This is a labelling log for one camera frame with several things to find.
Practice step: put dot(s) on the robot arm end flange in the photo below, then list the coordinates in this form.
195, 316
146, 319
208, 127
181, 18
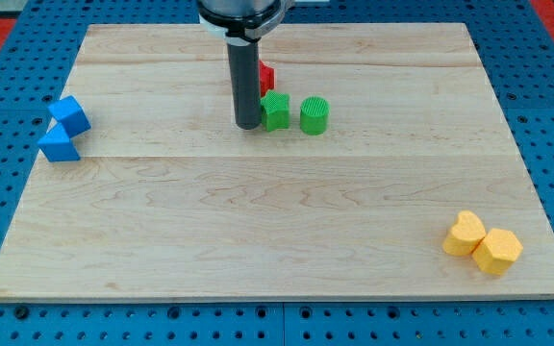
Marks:
242, 22

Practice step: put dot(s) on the green star block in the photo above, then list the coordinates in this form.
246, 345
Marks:
275, 110

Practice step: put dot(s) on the green cylinder block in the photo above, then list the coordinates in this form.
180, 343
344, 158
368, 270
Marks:
314, 112

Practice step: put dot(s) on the red block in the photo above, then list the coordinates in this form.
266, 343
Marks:
267, 78

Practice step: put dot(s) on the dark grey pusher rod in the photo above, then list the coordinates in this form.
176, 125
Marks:
245, 81

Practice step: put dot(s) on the light wooden board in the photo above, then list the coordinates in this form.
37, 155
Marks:
171, 202

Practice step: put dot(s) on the yellow heart block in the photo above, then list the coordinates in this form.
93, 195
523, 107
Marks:
464, 234

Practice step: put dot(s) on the blue cube block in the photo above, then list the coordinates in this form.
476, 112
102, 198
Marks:
69, 113

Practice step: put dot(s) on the blue triangle block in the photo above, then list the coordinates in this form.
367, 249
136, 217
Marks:
57, 146

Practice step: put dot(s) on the yellow hexagon block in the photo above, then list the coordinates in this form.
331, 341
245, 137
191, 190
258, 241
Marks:
497, 251

